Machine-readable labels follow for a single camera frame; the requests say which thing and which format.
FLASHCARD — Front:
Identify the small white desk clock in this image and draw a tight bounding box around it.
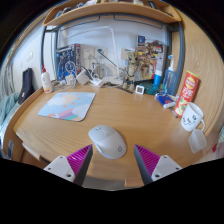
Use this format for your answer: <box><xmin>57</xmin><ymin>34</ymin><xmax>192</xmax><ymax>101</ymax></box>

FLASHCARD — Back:
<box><xmin>134</xmin><ymin>84</ymin><xmax>146</xmax><ymax>96</ymax></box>

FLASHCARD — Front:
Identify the teal round tin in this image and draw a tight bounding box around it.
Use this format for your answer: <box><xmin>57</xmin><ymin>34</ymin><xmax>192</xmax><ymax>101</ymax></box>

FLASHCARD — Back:
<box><xmin>146</xmin><ymin>83</ymin><xmax>161</xmax><ymax>96</ymax></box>

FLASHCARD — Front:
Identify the pastel cloud print mouse pad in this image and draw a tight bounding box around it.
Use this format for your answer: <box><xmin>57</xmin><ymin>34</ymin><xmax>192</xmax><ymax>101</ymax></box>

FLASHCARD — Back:
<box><xmin>37</xmin><ymin>91</ymin><xmax>97</xmax><ymax>123</ymax></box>

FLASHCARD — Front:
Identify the red chips can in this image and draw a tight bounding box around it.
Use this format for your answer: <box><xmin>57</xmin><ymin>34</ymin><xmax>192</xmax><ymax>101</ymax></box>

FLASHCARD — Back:
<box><xmin>173</xmin><ymin>70</ymin><xmax>201</xmax><ymax>118</ymax></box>

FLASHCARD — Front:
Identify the colourful model kit box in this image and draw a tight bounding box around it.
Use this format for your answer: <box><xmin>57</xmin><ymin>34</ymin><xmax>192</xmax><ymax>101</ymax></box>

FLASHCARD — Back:
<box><xmin>136</xmin><ymin>35</ymin><xmax>167</xmax><ymax>81</ymax></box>

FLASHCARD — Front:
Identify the white desk lamp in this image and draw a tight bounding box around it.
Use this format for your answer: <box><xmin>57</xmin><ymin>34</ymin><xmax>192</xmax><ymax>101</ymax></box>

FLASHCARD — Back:
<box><xmin>64</xmin><ymin>25</ymin><xmax>129</xmax><ymax>86</ymax></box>

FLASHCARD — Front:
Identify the teal blanket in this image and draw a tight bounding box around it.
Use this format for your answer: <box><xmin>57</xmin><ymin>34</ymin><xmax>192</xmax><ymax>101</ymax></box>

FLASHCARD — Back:
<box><xmin>0</xmin><ymin>92</ymin><xmax>20</xmax><ymax>134</ymax></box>

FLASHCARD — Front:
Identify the white power strip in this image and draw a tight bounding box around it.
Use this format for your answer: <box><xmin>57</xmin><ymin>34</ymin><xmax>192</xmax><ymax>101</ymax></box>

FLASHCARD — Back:
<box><xmin>91</xmin><ymin>78</ymin><xmax>104</xmax><ymax>88</ymax></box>

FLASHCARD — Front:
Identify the clear plastic cup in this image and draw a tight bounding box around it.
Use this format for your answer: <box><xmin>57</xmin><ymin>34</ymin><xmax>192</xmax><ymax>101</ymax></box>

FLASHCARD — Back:
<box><xmin>187</xmin><ymin>128</ymin><xmax>208</xmax><ymax>154</ymax></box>

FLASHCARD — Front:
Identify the black bag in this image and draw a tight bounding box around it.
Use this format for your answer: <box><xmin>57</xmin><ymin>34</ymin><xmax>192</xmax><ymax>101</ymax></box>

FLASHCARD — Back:
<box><xmin>17</xmin><ymin>67</ymin><xmax>36</xmax><ymax>105</ymax></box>

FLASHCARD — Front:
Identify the white bottle with red cap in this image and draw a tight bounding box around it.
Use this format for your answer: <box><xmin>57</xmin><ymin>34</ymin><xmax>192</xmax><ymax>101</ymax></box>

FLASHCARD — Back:
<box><xmin>40</xmin><ymin>65</ymin><xmax>54</xmax><ymax>94</ymax></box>

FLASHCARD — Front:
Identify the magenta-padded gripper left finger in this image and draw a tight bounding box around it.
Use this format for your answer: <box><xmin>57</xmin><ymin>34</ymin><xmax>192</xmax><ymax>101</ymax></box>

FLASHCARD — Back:
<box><xmin>43</xmin><ymin>144</ymin><xmax>94</xmax><ymax>187</ymax></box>

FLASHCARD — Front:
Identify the clear glass jar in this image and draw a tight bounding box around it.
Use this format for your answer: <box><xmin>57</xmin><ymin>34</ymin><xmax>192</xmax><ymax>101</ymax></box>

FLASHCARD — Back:
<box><xmin>91</xmin><ymin>63</ymin><xmax>103</xmax><ymax>79</ymax></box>

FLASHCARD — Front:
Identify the wooden wall shelf unit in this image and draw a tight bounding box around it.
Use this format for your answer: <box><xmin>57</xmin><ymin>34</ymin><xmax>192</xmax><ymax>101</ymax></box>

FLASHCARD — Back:
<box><xmin>42</xmin><ymin>0</ymin><xmax>183</xmax><ymax>28</ymax></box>

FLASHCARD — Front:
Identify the white computer mouse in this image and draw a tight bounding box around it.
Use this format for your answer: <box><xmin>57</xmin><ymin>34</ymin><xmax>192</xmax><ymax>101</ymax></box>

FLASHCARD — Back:
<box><xmin>87</xmin><ymin>124</ymin><xmax>128</xmax><ymax>160</ymax></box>

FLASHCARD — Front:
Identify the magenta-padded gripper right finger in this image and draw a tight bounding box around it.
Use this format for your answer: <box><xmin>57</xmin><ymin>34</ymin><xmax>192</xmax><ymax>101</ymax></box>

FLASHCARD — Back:
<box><xmin>133</xmin><ymin>144</ymin><xmax>183</xmax><ymax>186</ymax></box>

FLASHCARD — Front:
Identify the blue robot model kit box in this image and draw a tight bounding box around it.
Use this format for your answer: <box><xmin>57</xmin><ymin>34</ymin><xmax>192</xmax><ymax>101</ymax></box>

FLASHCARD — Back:
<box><xmin>54</xmin><ymin>43</ymin><xmax>82</xmax><ymax>83</ymax></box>

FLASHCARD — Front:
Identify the blue tube with white cap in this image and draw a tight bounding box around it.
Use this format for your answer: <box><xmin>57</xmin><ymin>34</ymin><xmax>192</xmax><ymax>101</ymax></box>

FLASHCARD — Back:
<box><xmin>153</xmin><ymin>69</ymin><xmax>164</xmax><ymax>88</ymax></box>

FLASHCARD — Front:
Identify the blue snack packet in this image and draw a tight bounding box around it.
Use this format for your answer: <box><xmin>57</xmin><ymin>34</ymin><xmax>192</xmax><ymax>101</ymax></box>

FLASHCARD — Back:
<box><xmin>154</xmin><ymin>92</ymin><xmax>177</xmax><ymax>109</ymax></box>

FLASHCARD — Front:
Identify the white mug with face print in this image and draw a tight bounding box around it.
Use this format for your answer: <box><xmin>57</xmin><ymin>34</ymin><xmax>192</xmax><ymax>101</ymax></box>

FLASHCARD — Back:
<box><xmin>180</xmin><ymin>102</ymin><xmax>206</xmax><ymax>133</ymax></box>

